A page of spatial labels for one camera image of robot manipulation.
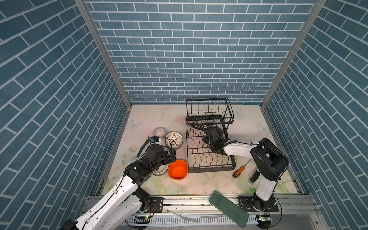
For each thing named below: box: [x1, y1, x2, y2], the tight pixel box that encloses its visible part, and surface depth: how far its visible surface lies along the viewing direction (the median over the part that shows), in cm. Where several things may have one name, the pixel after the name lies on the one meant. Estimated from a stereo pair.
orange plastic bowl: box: [167, 159, 189, 180], surface depth 85 cm
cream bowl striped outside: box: [152, 163, 170, 176], surface depth 79 cm
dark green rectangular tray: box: [208, 190, 250, 229], surface depth 74 cm
